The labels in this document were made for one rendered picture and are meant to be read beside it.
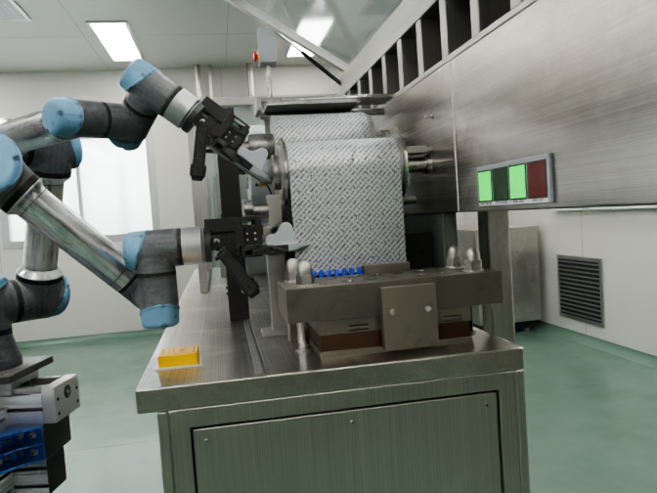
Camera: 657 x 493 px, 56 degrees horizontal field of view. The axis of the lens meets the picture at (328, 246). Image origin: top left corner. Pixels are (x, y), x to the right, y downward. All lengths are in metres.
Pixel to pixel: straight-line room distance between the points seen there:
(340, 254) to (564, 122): 0.57
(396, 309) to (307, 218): 0.30
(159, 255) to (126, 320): 5.75
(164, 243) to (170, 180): 5.63
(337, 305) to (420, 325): 0.15
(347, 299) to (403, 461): 0.29
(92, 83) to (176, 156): 1.11
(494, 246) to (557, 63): 0.70
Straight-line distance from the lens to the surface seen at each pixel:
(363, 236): 1.30
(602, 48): 0.85
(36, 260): 1.81
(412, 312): 1.11
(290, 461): 1.09
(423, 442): 1.13
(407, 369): 1.08
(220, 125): 1.32
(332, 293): 1.09
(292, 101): 1.61
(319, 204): 1.28
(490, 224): 1.54
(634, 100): 0.80
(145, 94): 1.34
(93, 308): 7.01
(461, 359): 1.11
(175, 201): 6.85
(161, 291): 1.24
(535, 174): 0.97
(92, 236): 1.35
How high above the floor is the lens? 1.16
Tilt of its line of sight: 3 degrees down
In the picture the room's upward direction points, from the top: 4 degrees counter-clockwise
